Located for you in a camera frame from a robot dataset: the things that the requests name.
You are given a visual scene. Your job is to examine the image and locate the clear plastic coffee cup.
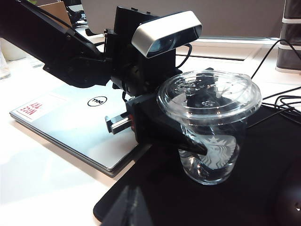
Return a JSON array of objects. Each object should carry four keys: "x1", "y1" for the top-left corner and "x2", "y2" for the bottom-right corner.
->
[{"x1": 156, "y1": 69, "x2": 263, "y2": 186}]

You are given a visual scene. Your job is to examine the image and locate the silver Dell laptop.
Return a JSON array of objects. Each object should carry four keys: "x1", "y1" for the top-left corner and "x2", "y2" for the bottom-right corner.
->
[{"x1": 9, "y1": 82, "x2": 153, "y2": 177}]

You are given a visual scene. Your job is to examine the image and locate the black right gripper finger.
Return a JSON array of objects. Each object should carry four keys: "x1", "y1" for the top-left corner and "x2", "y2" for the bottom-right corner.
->
[{"x1": 107, "y1": 185, "x2": 155, "y2": 226}]

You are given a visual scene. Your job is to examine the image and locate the black mouse pad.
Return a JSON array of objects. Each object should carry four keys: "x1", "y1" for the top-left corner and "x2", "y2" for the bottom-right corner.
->
[{"x1": 93, "y1": 103, "x2": 301, "y2": 226}]

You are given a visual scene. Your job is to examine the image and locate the brown cardboard box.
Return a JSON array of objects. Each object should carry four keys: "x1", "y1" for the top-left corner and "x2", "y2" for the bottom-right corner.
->
[{"x1": 39, "y1": 1, "x2": 71, "y2": 26}]

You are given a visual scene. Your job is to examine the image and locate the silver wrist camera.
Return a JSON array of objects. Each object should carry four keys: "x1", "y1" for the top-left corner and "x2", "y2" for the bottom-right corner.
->
[{"x1": 131, "y1": 10, "x2": 203, "y2": 59}]

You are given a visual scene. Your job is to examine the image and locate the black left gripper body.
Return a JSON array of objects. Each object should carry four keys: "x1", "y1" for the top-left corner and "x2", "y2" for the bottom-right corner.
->
[{"x1": 105, "y1": 51, "x2": 182, "y2": 145}]

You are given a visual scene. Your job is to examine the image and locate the brown fabric desk divider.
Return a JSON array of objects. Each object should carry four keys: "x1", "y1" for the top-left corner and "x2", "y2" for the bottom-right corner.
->
[{"x1": 81, "y1": 0, "x2": 286, "y2": 40}]

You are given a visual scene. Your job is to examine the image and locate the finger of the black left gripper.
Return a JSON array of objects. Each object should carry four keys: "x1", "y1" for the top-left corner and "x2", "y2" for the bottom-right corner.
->
[
  {"x1": 150, "y1": 67, "x2": 221, "y2": 109},
  {"x1": 140, "y1": 105, "x2": 208, "y2": 156}
]

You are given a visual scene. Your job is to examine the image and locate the white desk cable cover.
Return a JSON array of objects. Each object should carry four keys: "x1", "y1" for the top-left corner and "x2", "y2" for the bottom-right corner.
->
[{"x1": 188, "y1": 39, "x2": 269, "y2": 62}]

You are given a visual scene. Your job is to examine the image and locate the three-drawer desk organizer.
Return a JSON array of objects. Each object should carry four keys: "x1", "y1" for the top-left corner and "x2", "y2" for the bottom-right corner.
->
[{"x1": 275, "y1": 0, "x2": 301, "y2": 75}]

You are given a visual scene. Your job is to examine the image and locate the thin black cable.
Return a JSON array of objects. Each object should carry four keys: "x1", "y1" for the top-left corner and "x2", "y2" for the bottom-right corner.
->
[{"x1": 246, "y1": 39, "x2": 301, "y2": 128}]

